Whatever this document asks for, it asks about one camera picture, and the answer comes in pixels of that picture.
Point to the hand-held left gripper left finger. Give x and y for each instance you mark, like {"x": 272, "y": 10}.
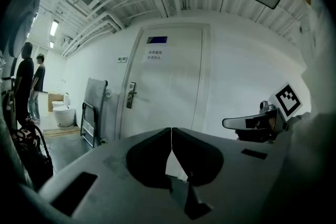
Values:
{"x": 147, "y": 160}

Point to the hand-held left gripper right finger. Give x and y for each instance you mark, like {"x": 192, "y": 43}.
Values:
{"x": 202, "y": 160}

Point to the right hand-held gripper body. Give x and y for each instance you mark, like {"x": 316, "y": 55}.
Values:
{"x": 286, "y": 102}

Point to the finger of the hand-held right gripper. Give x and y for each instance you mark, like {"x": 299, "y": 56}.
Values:
{"x": 236, "y": 122}

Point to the person's right forearm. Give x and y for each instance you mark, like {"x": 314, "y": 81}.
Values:
{"x": 315, "y": 133}

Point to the white door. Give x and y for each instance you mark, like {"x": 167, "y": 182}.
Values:
{"x": 168, "y": 86}

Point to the white sign with red text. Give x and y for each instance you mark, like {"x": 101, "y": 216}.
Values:
{"x": 155, "y": 55}

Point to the person's grey hoodie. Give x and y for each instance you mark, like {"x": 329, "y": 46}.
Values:
{"x": 323, "y": 60}

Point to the folded metal platform trolley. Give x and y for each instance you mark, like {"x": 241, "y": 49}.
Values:
{"x": 95, "y": 94}

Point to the wooden pallet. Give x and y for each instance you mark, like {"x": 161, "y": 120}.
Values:
{"x": 61, "y": 131}

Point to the white toilet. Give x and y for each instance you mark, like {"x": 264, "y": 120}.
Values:
{"x": 59, "y": 103}
{"x": 63, "y": 115}

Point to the cardboard box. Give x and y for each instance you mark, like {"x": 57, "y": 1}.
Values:
{"x": 52, "y": 101}

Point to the black equipment pile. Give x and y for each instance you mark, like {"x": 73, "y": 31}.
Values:
{"x": 31, "y": 160}

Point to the ceiling light panel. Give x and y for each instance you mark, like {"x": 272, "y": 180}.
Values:
{"x": 54, "y": 27}
{"x": 51, "y": 44}

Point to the wall switch panel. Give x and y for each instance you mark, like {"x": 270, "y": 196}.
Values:
{"x": 122, "y": 59}

